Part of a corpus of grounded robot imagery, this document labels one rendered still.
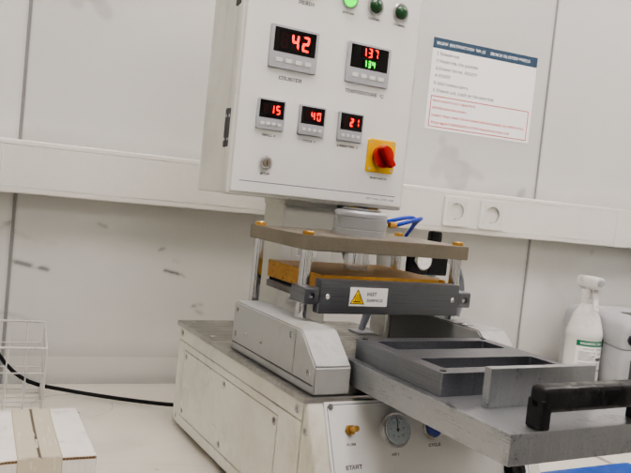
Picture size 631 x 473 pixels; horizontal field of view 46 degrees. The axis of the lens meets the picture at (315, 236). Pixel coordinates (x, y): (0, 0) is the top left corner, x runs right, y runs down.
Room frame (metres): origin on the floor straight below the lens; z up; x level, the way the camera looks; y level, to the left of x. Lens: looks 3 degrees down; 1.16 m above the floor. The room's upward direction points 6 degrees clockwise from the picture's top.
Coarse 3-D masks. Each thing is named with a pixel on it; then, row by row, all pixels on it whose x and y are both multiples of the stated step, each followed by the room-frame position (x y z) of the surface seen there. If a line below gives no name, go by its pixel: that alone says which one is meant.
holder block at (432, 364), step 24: (384, 360) 0.83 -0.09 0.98; (408, 360) 0.79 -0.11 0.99; (432, 360) 0.81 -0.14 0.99; (456, 360) 0.83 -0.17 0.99; (480, 360) 0.84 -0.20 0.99; (504, 360) 0.86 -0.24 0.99; (528, 360) 0.88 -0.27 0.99; (552, 360) 0.87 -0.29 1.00; (432, 384) 0.75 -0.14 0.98; (456, 384) 0.75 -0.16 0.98; (480, 384) 0.76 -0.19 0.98
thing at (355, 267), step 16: (352, 256) 1.07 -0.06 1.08; (368, 256) 1.08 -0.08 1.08; (272, 272) 1.10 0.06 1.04; (288, 272) 1.05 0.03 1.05; (320, 272) 0.99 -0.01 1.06; (336, 272) 1.01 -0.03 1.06; (352, 272) 1.03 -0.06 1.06; (368, 272) 1.06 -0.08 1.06; (384, 272) 1.08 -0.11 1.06; (400, 272) 1.11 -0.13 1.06; (288, 288) 1.05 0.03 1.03
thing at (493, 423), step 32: (352, 384) 0.86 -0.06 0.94; (384, 384) 0.81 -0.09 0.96; (512, 384) 0.73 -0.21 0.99; (416, 416) 0.75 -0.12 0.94; (448, 416) 0.71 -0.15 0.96; (480, 416) 0.68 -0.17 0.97; (512, 416) 0.70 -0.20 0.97; (576, 416) 0.72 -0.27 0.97; (608, 416) 0.73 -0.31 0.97; (480, 448) 0.67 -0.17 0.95; (512, 448) 0.64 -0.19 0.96; (544, 448) 0.66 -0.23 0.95; (576, 448) 0.68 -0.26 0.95; (608, 448) 0.70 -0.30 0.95
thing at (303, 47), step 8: (280, 32) 1.14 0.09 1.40; (288, 32) 1.15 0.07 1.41; (280, 40) 1.14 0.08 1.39; (288, 40) 1.15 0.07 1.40; (296, 40) 1.16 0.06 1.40; (304, 40) 1.16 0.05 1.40; (280, 48) 1.15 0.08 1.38; (288, 48) 1.15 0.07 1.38; (296, 48) 1.16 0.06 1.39; (304, 48) 1.17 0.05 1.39
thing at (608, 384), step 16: (544, 384) 0.67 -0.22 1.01; (560, 384) 0.68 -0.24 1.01; (576, 384) 0.68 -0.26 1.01; (592, 384) 0.69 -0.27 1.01; (608, 384) 0.70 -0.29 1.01; (624, 384) 0.71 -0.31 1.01; (528, 400) 0.67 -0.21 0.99; (544, 400) 0.66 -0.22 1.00; (560, 400) 0.66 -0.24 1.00; (576, 400) 0.67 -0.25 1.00; (592, 400) 0.68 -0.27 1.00; (608, 400) 0.70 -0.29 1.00; (624, 400) 0.71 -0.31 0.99; (528, 416) 0.67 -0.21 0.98; (544, 416) 0.65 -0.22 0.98
